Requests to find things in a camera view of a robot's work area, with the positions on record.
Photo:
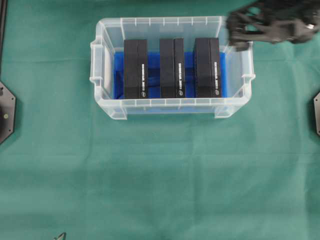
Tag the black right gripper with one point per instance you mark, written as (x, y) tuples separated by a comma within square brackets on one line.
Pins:
[(273, 21)]

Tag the black table frame rail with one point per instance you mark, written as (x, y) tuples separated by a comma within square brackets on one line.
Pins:
[(3, 10)]

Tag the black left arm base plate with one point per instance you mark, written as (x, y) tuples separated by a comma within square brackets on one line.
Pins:
[(7, 112)]

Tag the clear plastic storage case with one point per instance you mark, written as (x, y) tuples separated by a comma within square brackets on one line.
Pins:
[(110, 34)]

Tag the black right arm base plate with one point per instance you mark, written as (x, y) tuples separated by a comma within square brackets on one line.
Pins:
[(316, 103)]

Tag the black camera box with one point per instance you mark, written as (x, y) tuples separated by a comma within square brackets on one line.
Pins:
[(172, 68), (135, 69), (207, 63)]

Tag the green table cloth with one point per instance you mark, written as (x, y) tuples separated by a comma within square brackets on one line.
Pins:
[(68, 167)]

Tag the blue liner in case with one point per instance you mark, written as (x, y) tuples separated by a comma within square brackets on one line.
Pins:
[(154, 88)]

